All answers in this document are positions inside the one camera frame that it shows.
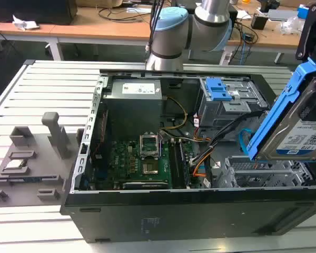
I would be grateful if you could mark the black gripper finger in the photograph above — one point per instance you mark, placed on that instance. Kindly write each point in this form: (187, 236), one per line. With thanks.
(309, 31)
(312, 110)

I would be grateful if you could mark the hard disk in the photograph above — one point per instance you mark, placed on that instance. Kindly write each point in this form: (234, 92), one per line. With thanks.
(287, 131)

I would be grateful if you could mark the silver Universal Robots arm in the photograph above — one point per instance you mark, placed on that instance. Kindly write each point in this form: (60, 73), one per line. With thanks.
(173, 34)

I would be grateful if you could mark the grey disk bay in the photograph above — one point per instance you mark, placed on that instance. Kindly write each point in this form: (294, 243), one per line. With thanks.
(266, 174)

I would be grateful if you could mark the clear plastic bag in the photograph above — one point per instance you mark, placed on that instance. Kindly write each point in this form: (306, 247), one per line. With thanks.
(292, 25)

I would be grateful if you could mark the small black box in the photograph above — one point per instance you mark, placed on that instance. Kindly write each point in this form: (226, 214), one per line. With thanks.
(259, 21)

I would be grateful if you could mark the grey drive cage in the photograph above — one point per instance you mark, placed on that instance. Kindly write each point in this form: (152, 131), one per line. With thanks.
(226, 110)

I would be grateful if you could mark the blue drive cage latch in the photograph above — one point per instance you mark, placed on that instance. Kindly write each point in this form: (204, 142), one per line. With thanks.
(217, 89)

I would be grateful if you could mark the CPU socket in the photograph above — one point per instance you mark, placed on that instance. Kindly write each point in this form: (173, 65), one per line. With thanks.
(150, 169)

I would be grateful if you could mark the black open PC case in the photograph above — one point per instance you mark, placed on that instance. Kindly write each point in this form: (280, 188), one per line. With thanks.
(173, 216)

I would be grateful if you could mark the grey power supply unit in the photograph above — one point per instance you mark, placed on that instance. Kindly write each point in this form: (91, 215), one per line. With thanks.
(134, 95)

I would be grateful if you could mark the black graphics card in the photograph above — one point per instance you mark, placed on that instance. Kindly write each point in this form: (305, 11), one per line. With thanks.
(146, 184)

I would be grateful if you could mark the green motherboard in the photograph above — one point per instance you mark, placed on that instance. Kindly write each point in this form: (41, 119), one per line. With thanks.
(126, 163)

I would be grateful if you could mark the wooden desk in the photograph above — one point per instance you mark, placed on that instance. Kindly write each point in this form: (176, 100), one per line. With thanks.
(94, 29)

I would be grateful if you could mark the black box on desk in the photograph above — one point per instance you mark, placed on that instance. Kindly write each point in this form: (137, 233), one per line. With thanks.
(34, 10)

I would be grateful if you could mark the crumpled white paper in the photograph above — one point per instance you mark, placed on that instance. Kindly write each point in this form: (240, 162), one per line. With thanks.
(25, 23)

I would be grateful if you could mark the grey parts rack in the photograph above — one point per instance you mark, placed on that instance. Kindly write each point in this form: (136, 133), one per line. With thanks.
(29, 163)

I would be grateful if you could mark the RAM stick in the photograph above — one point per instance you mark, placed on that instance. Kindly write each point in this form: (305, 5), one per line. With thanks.
(23, 180)

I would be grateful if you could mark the CPU on rack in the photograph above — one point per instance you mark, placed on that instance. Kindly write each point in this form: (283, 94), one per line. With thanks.
(15, 164)

